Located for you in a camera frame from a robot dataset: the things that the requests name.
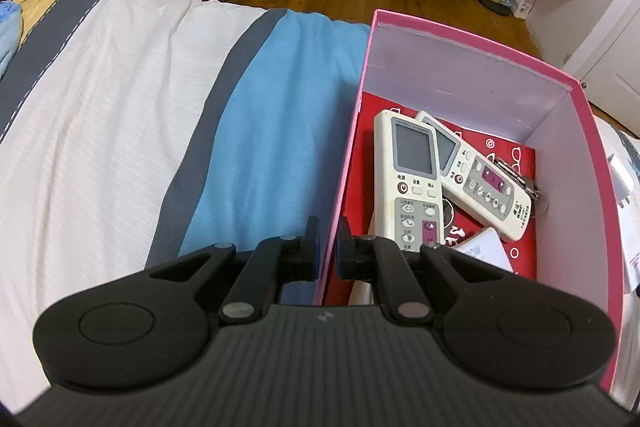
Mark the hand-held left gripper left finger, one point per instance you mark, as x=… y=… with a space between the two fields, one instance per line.
x=312 y=247

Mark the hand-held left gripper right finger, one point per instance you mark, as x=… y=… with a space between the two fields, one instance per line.
x=345 y=252

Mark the cream remote control large screen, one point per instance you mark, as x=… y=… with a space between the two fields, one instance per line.
x=410 y=187

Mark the small white box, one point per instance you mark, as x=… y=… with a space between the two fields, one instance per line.
x=482 y=249

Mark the cream remote control purple panel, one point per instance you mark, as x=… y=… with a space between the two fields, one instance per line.
x=492 y=197

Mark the silver keys bunch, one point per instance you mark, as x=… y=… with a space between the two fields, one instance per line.
x=520 y=179

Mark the pink storage box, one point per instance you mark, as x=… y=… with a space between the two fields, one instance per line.
x=450 y=67

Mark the red patterned paper sheet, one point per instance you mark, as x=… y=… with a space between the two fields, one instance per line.
x=520 y=257

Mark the white blue grey bed cover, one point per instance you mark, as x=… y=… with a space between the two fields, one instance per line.
x=125 y=132

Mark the white charger plug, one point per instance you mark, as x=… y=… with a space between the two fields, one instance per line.
x=622 y=179

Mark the white door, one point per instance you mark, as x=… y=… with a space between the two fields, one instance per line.
x=610 y=47

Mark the yellow bed sheet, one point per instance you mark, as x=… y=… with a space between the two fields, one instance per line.
x=40 y=4

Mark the light blue cloth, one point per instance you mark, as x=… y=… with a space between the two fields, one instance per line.
x=9 y=37

